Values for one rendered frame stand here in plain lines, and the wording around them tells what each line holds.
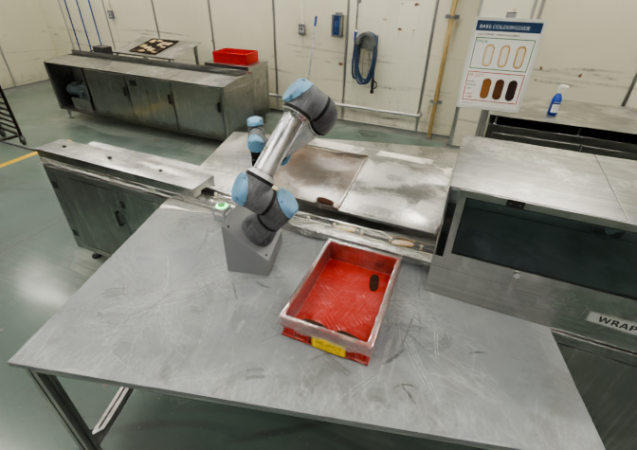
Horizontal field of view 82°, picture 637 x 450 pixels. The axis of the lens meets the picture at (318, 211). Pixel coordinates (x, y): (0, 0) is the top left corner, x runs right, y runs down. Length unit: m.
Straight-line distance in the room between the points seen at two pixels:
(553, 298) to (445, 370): 0.47
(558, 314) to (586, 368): 0.28
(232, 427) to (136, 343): 0.86
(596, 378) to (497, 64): 1.49
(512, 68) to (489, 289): 1.21
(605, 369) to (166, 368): 1.54
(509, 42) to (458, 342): 1.49
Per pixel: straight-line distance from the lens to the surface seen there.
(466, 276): 1.49
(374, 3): 5.27
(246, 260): 1.54
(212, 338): 1.38
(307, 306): 1.43
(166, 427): 2.21
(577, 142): 3.27
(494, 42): 2.21
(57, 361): 1.53
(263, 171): 1.38
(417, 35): 5.18
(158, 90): 5.10
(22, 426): 2.53
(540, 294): 1.52
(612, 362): 1.76
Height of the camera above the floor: 1.88
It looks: 33 degrees down
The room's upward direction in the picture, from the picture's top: 1 degrees clockwise
